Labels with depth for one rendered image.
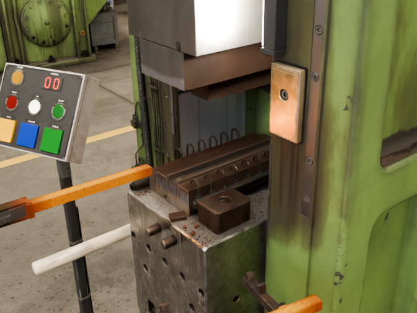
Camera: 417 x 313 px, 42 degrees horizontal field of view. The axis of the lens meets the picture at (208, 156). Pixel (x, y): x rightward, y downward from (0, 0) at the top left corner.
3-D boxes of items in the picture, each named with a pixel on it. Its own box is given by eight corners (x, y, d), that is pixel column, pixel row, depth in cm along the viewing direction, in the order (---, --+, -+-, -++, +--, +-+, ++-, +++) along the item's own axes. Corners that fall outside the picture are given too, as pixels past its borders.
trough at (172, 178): (177, 186, 146) (177, 181, 146) (167, 179, 150) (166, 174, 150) (286, 145, 169) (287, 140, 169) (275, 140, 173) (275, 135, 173)
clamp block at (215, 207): (217, 235, 137) (216, 213, 135) (197, 222, 143) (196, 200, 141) (252, 219, 144) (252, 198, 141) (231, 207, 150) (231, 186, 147)
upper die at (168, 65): (184, 91, 131) (183, 53, 126) (141, 72, 145) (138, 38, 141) (304, 59, 154) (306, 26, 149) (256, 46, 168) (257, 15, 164)
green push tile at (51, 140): (57, 154, 168) (62, 131, 168) (38, 150, 171) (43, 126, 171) (61, 155, 170) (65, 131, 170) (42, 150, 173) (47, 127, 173)
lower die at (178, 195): (189, 216, 146) (188, 189, 142) (149, 188, 160) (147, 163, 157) (297, 170, 169) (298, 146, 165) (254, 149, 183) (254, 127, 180)
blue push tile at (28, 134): (32, 148, 172) (38, 125, 172) (15, 144, 175) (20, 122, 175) (36, 149, 174) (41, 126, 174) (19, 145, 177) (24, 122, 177)
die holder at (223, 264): (207, 379, 152) (204, 248, 132) (137, 307, 179) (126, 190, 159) (337, 295, 183) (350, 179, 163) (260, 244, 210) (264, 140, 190)
